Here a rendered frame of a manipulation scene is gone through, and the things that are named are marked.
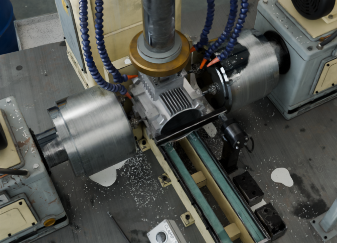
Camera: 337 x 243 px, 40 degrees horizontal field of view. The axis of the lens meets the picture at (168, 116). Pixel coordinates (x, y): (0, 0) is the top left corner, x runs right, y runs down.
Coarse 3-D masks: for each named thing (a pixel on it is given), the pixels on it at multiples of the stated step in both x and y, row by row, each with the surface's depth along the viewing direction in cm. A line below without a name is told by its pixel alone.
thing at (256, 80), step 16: (256, 32) 154; (224, 48) 148; (240, 48) 148; (256, 48) 148; (272, 48) 151; (192, 64) 163; (224, 64) 145; (240, 64) 146; (256, 64) 147; (272, 64) 151; (208, 80) 157; (224, 80) 146; (240, 80) 146; (256, 80) 149; (272, 80) 152; (208, 96) 162; (224, 96) 150; (240, 96) 149; (256, 96) 153
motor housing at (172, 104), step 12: (132, 84) 154; (144, 96) 149; (168, 96) 145; (180, 96) 144; (144, 108) 147; (156, 108) 146; (168, 108) 144; (180, 108) 142; (192, 108) 144; (204, 108) 148; (144, 120) 150; (156, 120) 146; (168, 120) 159; (180, 120) 158; (156, 132) 145
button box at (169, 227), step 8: (160, 224) 124; (168, 224) 123; (176, 224) 127; (152, 232) 125; (168, 232) 122; (176, 232) 123; (152, 240) 124; (168, 240) 122; (176, 240) 120; (184, 240) 124
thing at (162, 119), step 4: (132, 80) 152; (136, 80) 150; (136, 84) 152; (196, 100) 145; (196, 104) 145; (200, 104) 145; (196, 108) 146; (160, 116) 142; (164, 116) 143; (160, 120) 142; (164, 120) 142; (160, 124) 142; (164, 144) 153
